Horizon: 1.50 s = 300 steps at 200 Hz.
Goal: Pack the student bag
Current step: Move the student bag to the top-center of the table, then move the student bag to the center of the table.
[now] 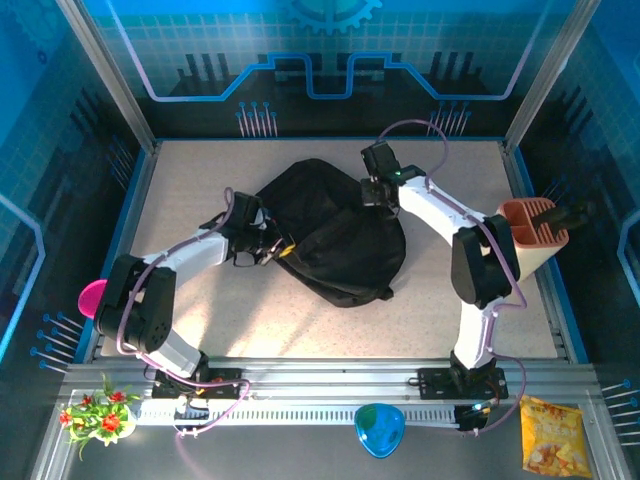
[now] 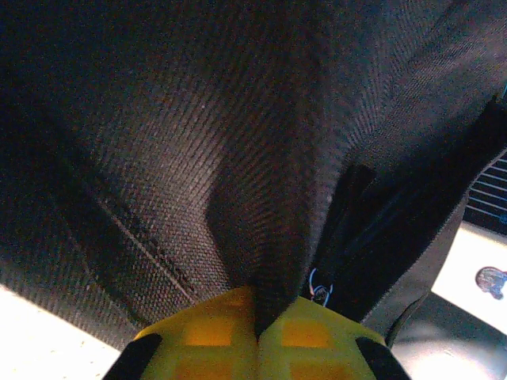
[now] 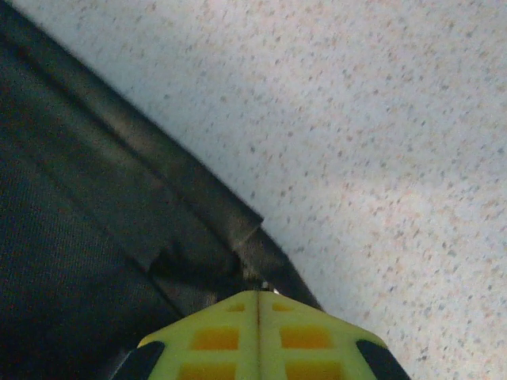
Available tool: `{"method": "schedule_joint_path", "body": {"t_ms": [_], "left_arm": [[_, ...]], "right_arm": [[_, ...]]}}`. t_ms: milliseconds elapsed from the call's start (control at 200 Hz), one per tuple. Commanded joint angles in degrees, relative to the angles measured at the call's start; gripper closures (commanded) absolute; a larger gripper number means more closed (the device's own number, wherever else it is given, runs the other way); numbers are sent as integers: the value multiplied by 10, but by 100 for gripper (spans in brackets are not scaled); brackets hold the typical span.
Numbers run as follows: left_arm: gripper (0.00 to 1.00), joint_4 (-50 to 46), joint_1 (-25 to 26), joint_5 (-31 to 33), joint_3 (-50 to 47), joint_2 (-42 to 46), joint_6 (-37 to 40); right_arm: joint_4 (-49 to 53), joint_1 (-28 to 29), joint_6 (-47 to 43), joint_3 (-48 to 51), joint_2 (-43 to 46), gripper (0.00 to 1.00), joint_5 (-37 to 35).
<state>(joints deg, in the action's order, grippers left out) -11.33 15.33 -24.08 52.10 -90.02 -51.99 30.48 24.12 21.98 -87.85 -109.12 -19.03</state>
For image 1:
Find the pink plastic cup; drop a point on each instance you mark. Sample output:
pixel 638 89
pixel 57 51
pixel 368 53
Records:
pixel 91 299

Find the beige holder pink insert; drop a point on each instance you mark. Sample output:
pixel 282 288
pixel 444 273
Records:
pixel 537 250

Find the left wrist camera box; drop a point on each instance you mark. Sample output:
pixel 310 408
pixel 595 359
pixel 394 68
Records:
pixel 260 216

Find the potted artificial flowers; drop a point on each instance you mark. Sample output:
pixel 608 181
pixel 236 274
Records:
pixel 102 420

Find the yellow chips bag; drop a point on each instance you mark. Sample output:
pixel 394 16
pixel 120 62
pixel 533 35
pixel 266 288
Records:
pixel 552 440

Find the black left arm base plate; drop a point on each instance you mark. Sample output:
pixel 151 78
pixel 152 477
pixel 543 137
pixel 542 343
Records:
pixel 225 385

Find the blue plastic bowl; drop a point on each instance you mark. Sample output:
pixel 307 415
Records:
pixel 379 430

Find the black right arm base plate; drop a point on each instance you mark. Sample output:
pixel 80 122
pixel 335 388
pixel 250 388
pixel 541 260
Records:
pixel 435 384

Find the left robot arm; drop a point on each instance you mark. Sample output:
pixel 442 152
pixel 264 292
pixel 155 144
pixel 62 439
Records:
pixel 190 252

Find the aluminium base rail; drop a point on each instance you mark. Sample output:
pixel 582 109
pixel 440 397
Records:
pixel 325 377

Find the black backpack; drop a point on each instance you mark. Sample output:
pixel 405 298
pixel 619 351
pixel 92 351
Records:
pixel 345 250

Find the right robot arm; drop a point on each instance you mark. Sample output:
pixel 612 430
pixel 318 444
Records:
pixel 435 205

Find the aluminium frame post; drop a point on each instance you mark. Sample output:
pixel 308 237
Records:
pixel 107 75
pixel 547 75

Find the black object in holder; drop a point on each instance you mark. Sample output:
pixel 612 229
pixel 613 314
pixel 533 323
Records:
pixel 562 215

